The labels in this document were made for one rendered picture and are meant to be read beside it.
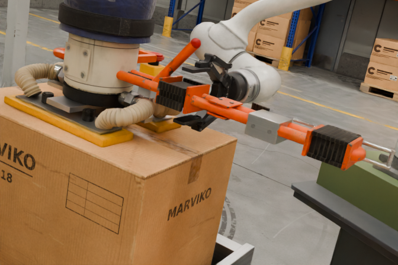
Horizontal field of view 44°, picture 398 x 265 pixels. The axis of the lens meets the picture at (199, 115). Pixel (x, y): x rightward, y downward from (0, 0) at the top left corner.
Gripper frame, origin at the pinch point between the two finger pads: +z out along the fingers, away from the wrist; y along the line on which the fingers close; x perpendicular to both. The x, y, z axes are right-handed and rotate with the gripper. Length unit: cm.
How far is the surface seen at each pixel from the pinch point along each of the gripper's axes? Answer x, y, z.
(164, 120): 11.4, 10.9, -9.2
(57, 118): 24.0, 10.8, 14.5
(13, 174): 30.0, 25.4, 20.3
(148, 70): 48, 9, -46
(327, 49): 259, 71, -845
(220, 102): -9.6, -1.6, 1.9
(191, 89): -3.1, -2.6, 3.7
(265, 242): 29, 108, -146
